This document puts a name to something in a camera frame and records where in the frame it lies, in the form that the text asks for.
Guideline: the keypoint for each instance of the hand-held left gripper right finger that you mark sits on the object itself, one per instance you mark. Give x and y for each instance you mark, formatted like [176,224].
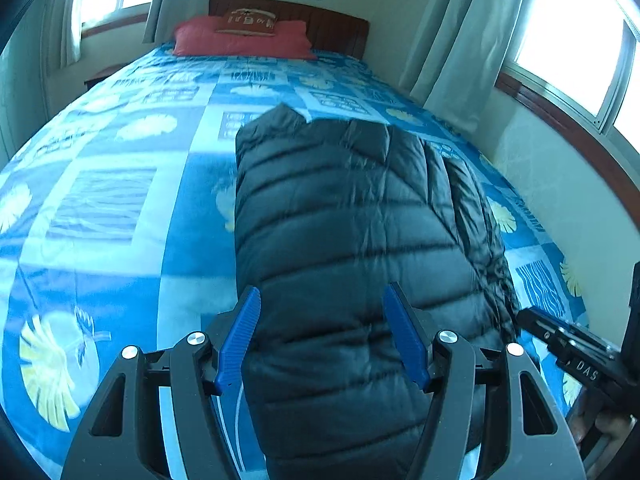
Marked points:
[407,340]

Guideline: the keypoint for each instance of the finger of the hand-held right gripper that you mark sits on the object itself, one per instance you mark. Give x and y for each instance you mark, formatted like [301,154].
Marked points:
[542,326]

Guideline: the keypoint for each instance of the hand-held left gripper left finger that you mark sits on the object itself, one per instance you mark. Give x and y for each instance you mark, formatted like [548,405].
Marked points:
[237,340]

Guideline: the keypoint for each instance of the black puffer jacket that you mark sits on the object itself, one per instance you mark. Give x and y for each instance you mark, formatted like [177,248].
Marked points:
[350,240]

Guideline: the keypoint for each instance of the person's right hand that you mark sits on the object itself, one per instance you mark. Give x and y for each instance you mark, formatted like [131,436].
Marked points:
[620,426]

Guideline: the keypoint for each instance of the bed with blue printed sheet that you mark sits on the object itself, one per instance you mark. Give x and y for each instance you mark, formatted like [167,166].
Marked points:
[125,200]

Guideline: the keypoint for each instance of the wooden nightstand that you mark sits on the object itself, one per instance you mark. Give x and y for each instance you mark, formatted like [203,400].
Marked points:
[102,77]

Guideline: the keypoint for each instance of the red pillow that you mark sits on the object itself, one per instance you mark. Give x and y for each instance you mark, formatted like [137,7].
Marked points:
[200,40]

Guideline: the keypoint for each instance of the small dark red printed cushion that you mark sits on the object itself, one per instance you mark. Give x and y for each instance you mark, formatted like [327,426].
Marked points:
[247,22]

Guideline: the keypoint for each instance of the wooden bed headboard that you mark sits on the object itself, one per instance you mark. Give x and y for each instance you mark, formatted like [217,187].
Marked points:
[330,27]

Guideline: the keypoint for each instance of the sheer white curtain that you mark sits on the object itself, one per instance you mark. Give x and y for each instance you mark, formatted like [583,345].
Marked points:
[65,20]

